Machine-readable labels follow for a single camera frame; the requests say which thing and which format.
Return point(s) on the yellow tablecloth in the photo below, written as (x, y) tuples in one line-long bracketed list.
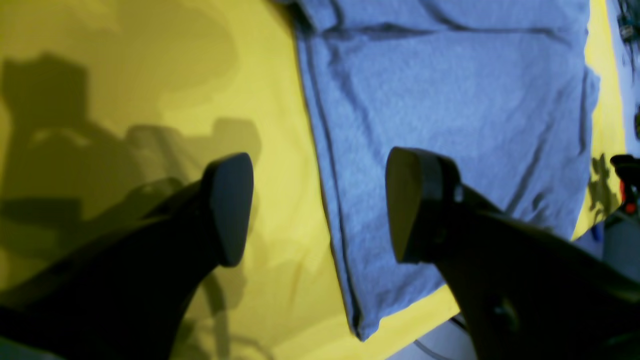
[(108, 107)]

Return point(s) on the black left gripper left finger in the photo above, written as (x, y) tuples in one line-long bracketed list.
[(124, 295)]

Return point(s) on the red and black clamp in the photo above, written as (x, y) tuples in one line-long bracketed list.
[(627, 169)]

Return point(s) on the grey t-shirt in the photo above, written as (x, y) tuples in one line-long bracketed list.
[(500, 86)]

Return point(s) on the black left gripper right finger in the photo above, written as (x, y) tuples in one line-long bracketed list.
[(525, 293)]

